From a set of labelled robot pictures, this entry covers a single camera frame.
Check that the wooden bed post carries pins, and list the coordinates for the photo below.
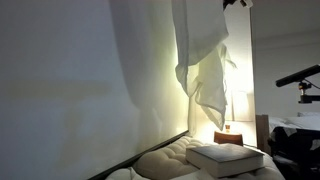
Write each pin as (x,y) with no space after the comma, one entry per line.
(262,132)

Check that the sheer white curtain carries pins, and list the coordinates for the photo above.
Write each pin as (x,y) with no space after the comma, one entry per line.
(169,51)

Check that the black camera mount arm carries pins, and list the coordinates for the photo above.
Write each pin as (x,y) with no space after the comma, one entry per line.
(304,97)

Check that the dark bed with bedding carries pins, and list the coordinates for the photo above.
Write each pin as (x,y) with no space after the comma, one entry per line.
(295,145)

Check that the cream tufted cushion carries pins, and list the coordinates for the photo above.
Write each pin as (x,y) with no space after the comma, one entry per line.
(169,163)

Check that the black stereo camera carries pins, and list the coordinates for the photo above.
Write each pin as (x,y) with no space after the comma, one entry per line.
(298,76)

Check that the blue black Borges book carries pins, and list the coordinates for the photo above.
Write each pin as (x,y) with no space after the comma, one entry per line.
(224,160)

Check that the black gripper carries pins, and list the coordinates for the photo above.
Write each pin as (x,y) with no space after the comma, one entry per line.
(244,3)

